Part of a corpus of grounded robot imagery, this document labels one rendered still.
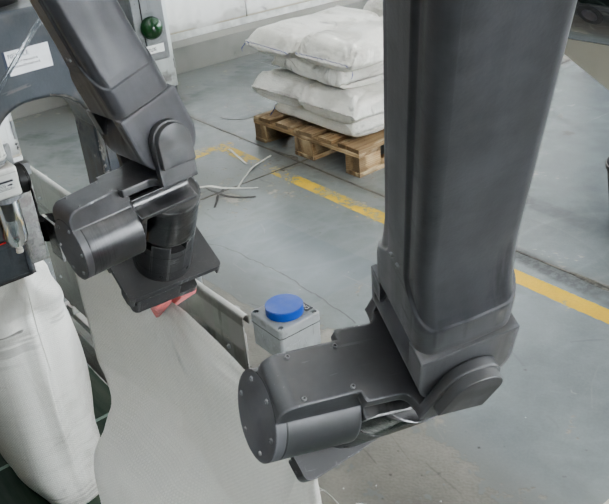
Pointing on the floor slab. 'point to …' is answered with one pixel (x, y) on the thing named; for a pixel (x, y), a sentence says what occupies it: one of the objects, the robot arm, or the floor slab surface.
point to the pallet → (323, 141)
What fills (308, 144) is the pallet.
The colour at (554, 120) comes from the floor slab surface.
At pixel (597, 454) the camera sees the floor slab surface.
